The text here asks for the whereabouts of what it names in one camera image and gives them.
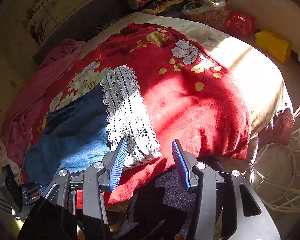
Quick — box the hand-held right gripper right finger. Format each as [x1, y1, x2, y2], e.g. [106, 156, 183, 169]
[172, 139, 282, 240]

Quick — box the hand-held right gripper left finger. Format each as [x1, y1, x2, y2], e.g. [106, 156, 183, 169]
[17, 139, 128, 240]

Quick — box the blue denim skirt white lace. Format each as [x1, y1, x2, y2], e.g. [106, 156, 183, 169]
[24, 65, 163, 178]

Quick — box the pale patterned cloth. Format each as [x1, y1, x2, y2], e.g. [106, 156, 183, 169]
[0, 145, 23, 178]

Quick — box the red floral blanket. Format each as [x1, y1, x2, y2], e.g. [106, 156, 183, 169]
[2, 23, 294, 208]

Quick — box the cream wardrobe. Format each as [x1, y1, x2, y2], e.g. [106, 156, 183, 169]
[0, 42, 40, 155]

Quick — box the pink cloth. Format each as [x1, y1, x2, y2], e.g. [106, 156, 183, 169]
[1, 39, 85, 165]

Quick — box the beige bed sheet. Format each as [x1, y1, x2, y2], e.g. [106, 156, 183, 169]
[77, 11, 294, 155]

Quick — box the striped dark cloth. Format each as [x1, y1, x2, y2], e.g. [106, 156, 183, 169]
[82, 24, 115, 39]

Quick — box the floral fabric bag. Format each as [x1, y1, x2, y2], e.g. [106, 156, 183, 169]
[187, 5, 230, 32]

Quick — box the grey headboard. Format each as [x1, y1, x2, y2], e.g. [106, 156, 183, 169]
[32, 0, 130, 65]

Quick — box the yellow bag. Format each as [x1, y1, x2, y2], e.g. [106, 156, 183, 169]
[254, 29, 292, 64]

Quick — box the red plastic bag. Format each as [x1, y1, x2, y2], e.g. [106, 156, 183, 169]
[226, 11, 256, 38]

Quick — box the white wire frame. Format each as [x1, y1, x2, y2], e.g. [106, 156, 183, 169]
[249, 85, 300, 213]

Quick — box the tree wall painting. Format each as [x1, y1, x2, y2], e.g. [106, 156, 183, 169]
[22, 0, 110, 45]

